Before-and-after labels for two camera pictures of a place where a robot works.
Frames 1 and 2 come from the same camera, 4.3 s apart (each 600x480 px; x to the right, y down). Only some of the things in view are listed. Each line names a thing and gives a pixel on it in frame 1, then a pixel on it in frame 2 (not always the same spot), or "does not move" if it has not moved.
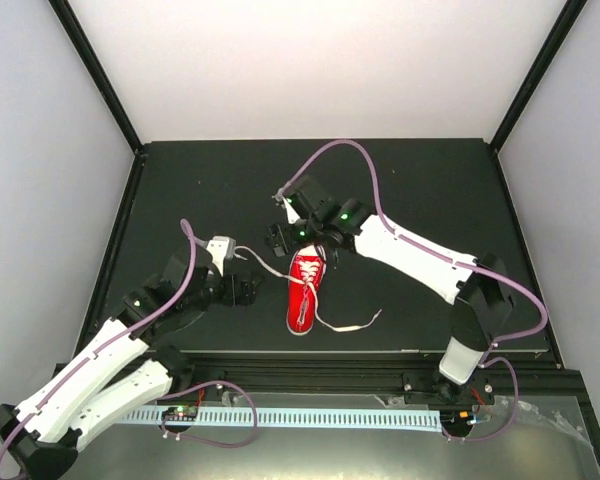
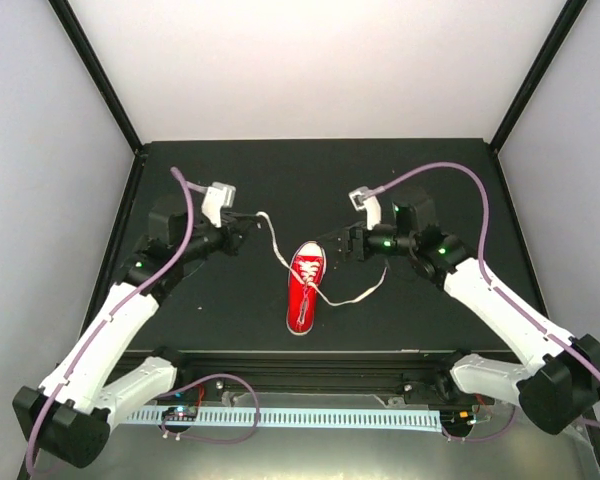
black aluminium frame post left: [80, 40] does not move
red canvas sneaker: [307, 265] does not move
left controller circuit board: [181, 413] does not move
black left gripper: [247, 295] to [235, 238]
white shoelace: [312, 290] to [304, 281]
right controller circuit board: [457, 419] does not move
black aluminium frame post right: [537, 74] does not move
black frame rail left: [100, 278] does not move
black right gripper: [275, 233] to [354, 234]
